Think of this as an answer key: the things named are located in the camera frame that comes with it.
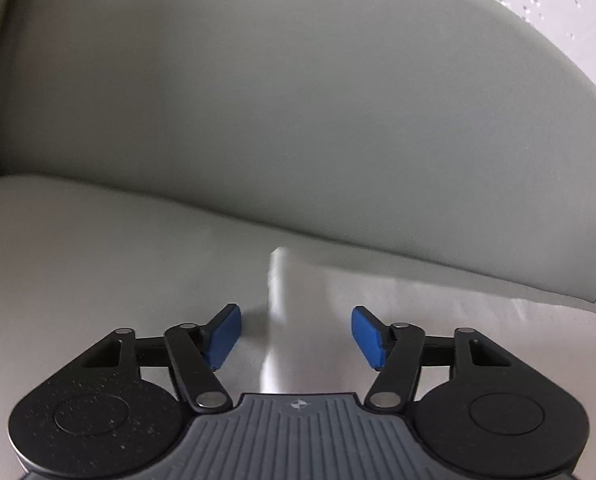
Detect white garment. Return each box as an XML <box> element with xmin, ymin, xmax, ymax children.
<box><xmin>257</xmin><ymin>246</ymin><xmax>596</xmax><ymax>480</ymax></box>

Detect grey sofa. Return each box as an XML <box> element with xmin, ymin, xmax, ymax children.
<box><xmin>0</xmin><ymin>0</ymin><xmax>596</xmax><ymax>480</ymax></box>

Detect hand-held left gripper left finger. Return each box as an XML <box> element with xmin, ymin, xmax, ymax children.
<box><xmin>80</xmin><ymin>302</ymin><xmax>243</xmax><ymax>411</ymax></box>

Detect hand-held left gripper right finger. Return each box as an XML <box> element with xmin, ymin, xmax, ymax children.
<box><xmin>350</xmin><ymin>305</ymin><xmax>518</xmax><ymax>409</ymax></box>

